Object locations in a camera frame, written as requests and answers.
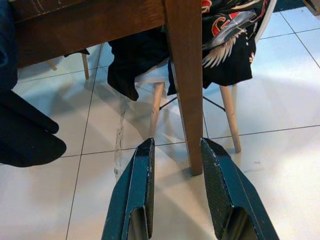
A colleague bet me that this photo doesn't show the black printed t-shirt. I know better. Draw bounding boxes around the black printed t-shirt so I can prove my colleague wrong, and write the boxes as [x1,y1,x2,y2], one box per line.
[0,0,67,168]

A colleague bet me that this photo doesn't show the white chair wooden legs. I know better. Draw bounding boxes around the white chair wooden legs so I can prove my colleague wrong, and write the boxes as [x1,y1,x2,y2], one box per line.
[134,0,278,154]
[46,42,105,81]

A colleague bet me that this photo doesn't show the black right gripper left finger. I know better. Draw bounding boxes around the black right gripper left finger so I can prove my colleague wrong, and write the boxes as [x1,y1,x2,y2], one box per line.
[101,137,156,240]

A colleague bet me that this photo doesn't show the brown wooden table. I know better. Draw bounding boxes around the brown wooden table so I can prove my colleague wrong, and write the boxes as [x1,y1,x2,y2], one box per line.
[9,0,204,177]

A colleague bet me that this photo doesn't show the black crane print garment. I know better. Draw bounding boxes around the black crane print garment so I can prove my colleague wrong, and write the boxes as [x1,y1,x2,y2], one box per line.
[199,0,272,90]

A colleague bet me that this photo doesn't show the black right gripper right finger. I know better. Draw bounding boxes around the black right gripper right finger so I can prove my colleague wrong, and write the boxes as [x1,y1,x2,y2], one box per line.
[199,136,280,240]

